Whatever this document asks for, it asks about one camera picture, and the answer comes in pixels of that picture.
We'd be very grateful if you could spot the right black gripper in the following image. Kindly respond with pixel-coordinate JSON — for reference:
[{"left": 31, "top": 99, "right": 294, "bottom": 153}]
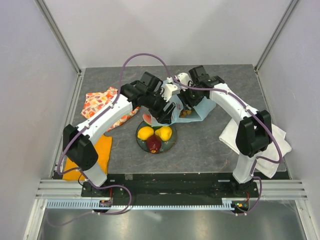
[{"left": 178, "top": 81, "right": 205, "bottom": 111}]

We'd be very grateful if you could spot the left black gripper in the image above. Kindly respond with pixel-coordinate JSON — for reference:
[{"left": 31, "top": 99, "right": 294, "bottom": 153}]
[{"left": 144, "top": 89, "right": 176, "bottom": 125}]

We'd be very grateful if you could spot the light blue plastic bag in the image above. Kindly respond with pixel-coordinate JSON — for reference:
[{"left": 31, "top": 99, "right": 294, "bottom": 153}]
[{"left": 148, "top": 84, "right": 216, "bottom": 126}]

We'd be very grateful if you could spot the fake watermelon slice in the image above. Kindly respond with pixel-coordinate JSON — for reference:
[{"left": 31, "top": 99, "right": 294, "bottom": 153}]
[{"left": 142, "top": 114, "right": 153, "bottom": 126}]

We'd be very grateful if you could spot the yellow fake lemon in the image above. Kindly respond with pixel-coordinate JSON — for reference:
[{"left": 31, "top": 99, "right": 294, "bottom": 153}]
[{"left": 137, "top": 126, "right": 154, "bottom": 141}]

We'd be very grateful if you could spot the fake red mango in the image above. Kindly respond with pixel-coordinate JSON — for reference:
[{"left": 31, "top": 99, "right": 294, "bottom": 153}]
[{"left": 146, "top": 134, "right": 162, "bottom": 154}]

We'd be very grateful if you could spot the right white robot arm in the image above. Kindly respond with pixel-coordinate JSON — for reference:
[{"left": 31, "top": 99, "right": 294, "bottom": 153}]
[{"left": 175, "top": 65, "right": 272, "bottom": 197}]

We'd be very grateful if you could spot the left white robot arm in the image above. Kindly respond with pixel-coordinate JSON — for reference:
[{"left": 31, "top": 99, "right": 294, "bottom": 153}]
[{"left": 62, "top": 72, "right": 180, "bottom": 197}]

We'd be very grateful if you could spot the fake brown grape bunch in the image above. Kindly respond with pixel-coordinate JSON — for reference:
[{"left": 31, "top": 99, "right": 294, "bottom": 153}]
[{"left": 179, "top": 109, "right": 192, "bottom": 118}]

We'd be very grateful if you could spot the blue ceramic plate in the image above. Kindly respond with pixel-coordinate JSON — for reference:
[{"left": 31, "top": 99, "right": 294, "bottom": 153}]
[{"left": 135, "top": 121, "right": 178, "bottom": 154}]

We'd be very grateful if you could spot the white towel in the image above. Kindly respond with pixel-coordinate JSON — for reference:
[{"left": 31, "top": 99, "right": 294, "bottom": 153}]
[{"left": 218, "top": 119, "right": 293, "bottom": 179}]

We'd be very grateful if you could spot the floral orange cloth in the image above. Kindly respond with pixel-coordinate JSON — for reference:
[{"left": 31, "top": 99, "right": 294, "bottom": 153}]
[{"left": 81, "top": 86, "right": 140, "bottom": 132}]

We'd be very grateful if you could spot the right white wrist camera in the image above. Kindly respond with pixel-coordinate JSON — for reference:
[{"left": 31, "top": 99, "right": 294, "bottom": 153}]
[{"left": 176, "top": 72, "right": 193, "bottom": 89}]

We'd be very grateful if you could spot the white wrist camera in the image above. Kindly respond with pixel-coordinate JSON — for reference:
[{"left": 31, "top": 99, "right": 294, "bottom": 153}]
[
  {"left": 161, "top": 77, "right": 181, "bottom": 102},
  {"left": 176, "top": 72, "right": 193, "bottom": 89}
]

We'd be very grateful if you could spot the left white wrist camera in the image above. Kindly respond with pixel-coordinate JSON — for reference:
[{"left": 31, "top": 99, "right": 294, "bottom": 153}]
[{"left": 161, "top": 77, "right": 181, "bottom": 102}]

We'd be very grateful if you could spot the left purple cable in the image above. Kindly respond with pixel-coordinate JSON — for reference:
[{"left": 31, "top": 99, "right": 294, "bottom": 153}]
[{"left": 44, "top": 52, "right": 173, "bottom": 228}]

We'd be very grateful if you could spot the purple cable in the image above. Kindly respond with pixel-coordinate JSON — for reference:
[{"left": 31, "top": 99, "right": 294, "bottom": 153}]
[
  {"left": 44, "top": 52, "right": 173, "bottom": 228},
  {"left": 173, "top": 77, "right": 283, "bottom": 217}
]

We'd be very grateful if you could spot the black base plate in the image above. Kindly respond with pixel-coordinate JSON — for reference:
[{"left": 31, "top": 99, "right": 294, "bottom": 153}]
[{"left": 81, "top": 172, "right": 259, "bottom": 198}]

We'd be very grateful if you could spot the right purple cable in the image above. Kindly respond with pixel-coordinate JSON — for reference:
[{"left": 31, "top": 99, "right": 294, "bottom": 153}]
[{"left": 173, "top": 77, "right": 283, "bottom": 217}]

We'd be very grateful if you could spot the light blue cable duct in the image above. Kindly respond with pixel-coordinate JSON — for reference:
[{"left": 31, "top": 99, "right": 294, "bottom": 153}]
[{"left": 46, "top": 199, "right": 236, "bottom": 211}]

